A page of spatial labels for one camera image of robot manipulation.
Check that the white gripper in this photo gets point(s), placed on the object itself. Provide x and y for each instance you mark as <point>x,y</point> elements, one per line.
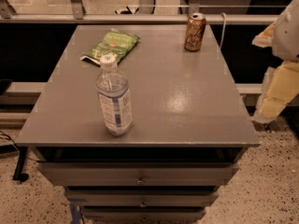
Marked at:
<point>288,36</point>

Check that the clear plastic water bottle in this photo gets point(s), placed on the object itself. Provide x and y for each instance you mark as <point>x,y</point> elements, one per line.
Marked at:
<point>114,96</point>

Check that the orange soda can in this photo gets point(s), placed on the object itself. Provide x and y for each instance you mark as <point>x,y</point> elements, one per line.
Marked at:
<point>196,26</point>

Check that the grey drawer cabinet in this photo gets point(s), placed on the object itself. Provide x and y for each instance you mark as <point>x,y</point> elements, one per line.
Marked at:
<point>186,108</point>

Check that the top grey drawer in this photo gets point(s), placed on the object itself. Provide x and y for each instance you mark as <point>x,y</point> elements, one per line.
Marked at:
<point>138,174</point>

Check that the grey drawer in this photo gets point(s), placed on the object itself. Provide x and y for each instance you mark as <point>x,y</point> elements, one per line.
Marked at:
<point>138,174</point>
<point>121,214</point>
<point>141,198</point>

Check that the green chip bag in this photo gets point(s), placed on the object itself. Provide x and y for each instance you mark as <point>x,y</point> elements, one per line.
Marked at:
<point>115,42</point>

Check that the middle grey drawer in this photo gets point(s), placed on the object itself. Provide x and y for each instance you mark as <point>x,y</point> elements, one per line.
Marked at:
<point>141,198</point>

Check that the bottom grey drawer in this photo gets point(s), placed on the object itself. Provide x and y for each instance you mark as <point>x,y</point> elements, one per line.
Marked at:
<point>121,214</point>

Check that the black stand leg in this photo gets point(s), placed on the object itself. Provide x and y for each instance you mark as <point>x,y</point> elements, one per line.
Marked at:
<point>19,174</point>

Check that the grey metal rail frame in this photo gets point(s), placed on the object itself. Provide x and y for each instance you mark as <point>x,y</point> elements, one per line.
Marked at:
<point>77,11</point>

